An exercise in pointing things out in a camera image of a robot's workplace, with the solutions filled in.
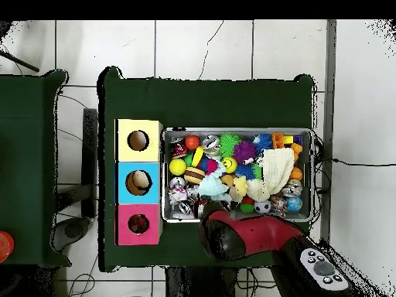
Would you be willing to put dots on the shallow silver mesh bin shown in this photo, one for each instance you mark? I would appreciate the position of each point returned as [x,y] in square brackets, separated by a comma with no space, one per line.
[235,131]

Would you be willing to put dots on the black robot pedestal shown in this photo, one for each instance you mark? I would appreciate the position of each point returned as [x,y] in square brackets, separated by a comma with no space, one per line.
[191,283]

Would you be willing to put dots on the orange red ball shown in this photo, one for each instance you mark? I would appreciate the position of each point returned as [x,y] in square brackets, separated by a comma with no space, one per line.
[192,142]

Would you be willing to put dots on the mint green cloth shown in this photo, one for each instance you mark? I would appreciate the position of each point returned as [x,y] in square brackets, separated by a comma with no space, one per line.
[213,185]

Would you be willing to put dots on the purple spiky rubber toy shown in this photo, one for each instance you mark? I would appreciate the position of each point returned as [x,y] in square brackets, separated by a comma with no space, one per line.
[244,151]

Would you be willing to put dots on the toy hamburger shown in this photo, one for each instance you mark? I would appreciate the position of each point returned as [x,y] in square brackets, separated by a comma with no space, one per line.
[194,175]

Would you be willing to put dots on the dark green tablecloth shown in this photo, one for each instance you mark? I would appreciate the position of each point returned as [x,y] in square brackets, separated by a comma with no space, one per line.
[210,105]
[27,139]

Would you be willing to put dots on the cream knitted cloth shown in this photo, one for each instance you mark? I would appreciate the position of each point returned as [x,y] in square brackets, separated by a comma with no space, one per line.
[278,167]

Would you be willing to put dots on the yellow plush duck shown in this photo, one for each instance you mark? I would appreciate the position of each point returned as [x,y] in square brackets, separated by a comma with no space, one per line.
[239,185]

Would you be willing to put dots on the orange round disc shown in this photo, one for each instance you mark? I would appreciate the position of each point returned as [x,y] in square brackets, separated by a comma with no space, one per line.
[5,246]

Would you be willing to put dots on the yellow ball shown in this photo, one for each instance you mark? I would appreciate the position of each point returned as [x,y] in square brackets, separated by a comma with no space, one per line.
[177,167]

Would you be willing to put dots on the wooden box with three holes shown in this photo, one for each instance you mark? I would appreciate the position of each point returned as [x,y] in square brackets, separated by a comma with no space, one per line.
[123,182]

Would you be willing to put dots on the crushed red can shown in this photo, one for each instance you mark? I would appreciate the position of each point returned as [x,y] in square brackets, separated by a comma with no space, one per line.
[179,150]

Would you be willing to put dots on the orange striped tiger plush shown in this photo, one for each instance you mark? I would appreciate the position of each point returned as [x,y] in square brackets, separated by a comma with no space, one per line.
[138,223]

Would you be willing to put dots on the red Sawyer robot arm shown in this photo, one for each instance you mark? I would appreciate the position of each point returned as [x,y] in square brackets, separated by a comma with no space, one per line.
[263,232]

